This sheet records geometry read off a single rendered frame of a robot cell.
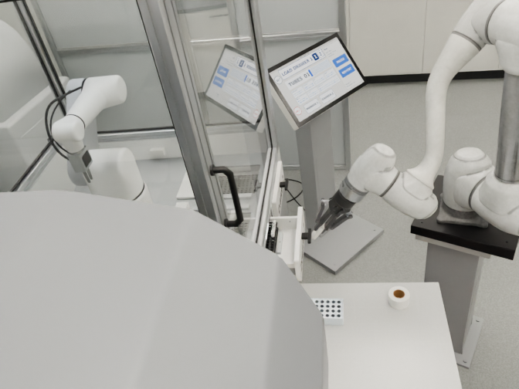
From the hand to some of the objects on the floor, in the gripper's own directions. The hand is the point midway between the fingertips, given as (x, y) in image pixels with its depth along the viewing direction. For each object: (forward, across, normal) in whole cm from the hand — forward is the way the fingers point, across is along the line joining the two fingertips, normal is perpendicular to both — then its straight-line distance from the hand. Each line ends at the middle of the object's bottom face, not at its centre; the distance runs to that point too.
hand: (317, 231), depth 176 cm
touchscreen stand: (+77, -52, -94) cm, 132 cm away
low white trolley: (+69, -63, +41) cm, 102 cm away
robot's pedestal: (+44, -98, -23) cm, 110 cm away
